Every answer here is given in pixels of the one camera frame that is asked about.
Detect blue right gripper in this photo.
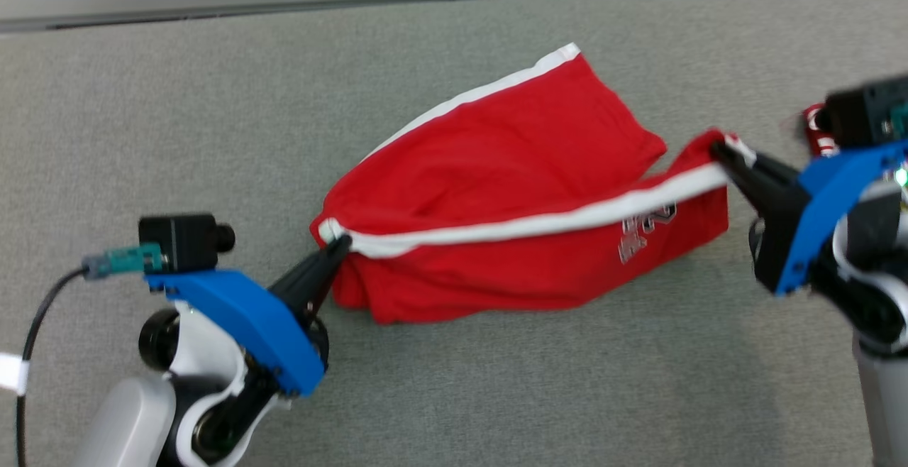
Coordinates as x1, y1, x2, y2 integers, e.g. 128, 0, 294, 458
709, 139, 908, 296

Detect white cable strap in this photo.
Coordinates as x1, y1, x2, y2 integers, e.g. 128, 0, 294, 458
0, 352, 31, 395

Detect grey wall baseboard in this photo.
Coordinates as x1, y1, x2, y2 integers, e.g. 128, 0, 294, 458
0, 0, 458, 33

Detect red shirt white sleeves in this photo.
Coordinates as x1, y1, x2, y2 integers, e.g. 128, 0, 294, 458
803, 102, 843, 160

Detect red shorts white stripe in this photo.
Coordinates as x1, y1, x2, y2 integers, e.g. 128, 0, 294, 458
310, 43, 743, 326

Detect black left cable green plug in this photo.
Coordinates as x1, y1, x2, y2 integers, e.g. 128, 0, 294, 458
16, 243, 165, 467

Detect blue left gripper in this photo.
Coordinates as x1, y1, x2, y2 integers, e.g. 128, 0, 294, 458
145, 234, 353, 397

